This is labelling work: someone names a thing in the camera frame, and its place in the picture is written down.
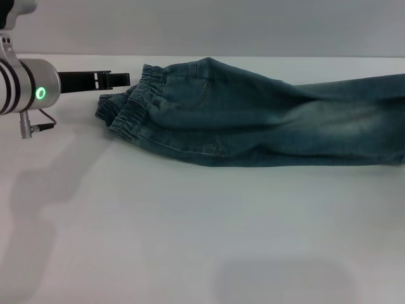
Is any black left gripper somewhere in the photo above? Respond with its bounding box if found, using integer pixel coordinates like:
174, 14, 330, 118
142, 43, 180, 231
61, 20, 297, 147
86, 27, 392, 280
58, 70, 131, 95

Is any blue denim shorts cartoon print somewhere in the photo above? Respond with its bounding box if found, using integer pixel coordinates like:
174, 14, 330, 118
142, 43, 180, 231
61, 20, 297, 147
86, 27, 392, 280
94, 56, 405, 168

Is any left arm cable with connector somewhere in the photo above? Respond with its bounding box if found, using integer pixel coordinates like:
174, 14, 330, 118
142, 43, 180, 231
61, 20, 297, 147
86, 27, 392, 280
19, 108, 57, 139

